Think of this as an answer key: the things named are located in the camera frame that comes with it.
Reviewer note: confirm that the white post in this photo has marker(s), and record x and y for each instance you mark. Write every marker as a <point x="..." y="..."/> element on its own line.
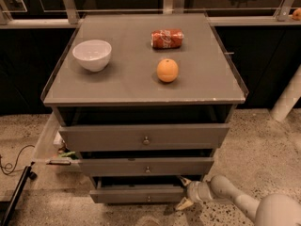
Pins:
<point x="288" y="98"/>

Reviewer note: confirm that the red soda can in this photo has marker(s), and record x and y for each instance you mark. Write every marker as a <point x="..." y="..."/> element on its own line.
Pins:
<point x="166" y="38"/>

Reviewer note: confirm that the white ceramic bowl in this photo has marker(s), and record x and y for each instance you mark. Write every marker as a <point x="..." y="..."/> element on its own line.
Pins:
<point x="93" y="55"/>

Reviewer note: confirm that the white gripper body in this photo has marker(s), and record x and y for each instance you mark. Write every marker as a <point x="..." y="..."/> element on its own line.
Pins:
<point x="194" y="191"/>

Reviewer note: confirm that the black stand leg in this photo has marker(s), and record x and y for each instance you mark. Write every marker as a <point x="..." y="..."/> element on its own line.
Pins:
<point x="8" y="203"/>

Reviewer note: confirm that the grey drawer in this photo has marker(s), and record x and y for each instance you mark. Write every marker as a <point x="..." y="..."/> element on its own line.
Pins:
<point x="138" y="189"/>
<point x="146" y="166"/>
<point x="144" y="137"/>

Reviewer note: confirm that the grey drawer cabinet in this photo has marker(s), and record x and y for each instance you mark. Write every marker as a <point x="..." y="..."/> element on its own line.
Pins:
<point x="129" y="92"/>

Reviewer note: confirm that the orange fruit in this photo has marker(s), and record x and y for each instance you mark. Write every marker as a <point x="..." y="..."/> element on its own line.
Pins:
<point x="167" y="70"/>

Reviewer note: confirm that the grey top drawer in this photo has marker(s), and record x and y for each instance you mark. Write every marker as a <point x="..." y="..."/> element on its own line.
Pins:
<point x="144" y="137"/>

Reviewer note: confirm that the metal window rail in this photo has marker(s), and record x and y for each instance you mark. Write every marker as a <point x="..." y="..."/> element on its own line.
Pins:
<point x="73" y="13"/>

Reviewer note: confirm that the grey middle drawer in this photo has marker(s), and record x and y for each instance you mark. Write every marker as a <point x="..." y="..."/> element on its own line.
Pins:
<point x="146" y="166"/>

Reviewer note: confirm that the small orange on ledge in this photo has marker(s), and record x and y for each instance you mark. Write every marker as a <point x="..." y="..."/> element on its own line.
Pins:
<point x="297" y="14"/>

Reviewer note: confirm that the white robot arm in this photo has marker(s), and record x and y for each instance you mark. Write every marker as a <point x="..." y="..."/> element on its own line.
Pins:
<point x="272" y="210"/>

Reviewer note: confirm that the grey bottom drawer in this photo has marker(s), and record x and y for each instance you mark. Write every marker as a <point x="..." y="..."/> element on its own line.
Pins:
<point x="138" y="189"/>

